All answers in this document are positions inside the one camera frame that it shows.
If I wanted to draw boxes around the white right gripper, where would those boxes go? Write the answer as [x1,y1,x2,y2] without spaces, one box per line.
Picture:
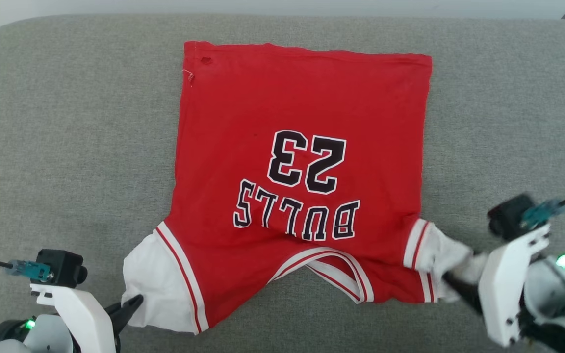
[442,223,550,348]

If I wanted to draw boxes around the black cable teal plug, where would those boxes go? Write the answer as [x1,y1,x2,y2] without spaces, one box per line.
[0,252,51,282]
[523,174,565,229]

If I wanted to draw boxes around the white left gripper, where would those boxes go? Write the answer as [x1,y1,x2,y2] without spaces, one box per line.
[31,284,144,353]

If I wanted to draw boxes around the red Bulls 23 jersey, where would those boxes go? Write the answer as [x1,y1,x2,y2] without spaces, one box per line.
[122,41,477,335]

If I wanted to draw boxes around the black left cable teal plug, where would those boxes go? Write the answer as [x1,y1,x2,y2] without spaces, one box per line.
[0,252,51,282]

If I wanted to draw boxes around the black right cable teal plug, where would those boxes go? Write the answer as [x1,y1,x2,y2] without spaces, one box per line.
[523,174,565,229]

